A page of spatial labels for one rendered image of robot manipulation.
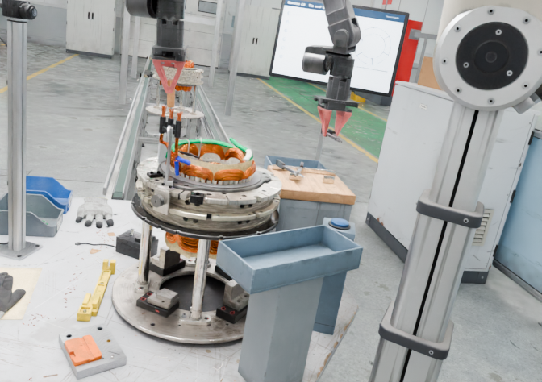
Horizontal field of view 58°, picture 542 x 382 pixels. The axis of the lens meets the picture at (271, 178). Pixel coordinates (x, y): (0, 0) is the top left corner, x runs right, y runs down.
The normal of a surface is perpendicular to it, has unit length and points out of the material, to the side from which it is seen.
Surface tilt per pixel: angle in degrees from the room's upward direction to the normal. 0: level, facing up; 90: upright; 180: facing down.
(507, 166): 90
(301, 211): 90
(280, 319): 90
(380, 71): 83
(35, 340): 0
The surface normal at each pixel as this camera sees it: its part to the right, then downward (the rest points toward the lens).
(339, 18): -0.39, 0.30
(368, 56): -0.24, 0.13
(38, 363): 0.15, -0.95
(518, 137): 0.19, 0.31
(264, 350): -0.80, 0.06
